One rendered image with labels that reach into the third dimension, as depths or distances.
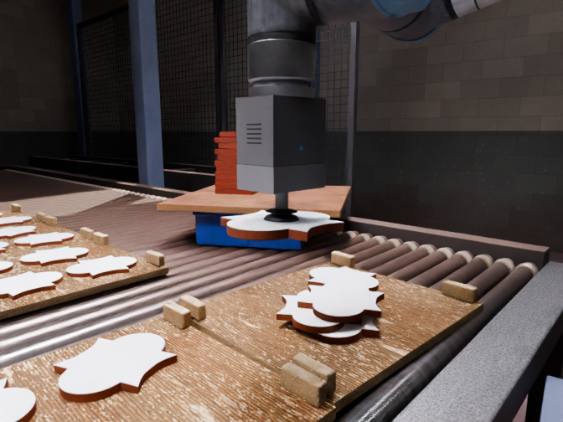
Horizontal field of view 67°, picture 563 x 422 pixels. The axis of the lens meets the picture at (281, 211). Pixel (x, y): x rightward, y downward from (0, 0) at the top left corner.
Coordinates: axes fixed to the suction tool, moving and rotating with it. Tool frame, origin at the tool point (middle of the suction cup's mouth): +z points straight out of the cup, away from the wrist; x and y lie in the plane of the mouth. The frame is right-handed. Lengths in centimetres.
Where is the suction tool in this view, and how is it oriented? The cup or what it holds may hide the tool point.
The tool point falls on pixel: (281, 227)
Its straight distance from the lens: 51.4
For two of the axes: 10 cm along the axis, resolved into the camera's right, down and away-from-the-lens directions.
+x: 6.9, 1.3, -7.1
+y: -7.2, 1.3, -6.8
